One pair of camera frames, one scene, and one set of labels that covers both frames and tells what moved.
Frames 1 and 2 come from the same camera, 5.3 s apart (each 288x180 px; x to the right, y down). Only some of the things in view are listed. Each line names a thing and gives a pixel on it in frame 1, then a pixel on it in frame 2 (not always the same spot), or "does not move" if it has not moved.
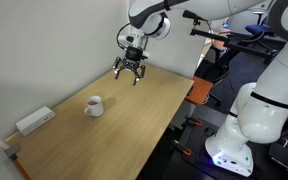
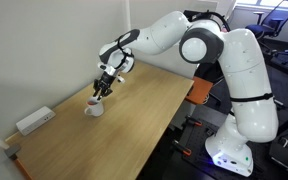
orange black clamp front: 182,148 does not move
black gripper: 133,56 -> 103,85
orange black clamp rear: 191,121 does not move
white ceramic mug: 97,109 does not move
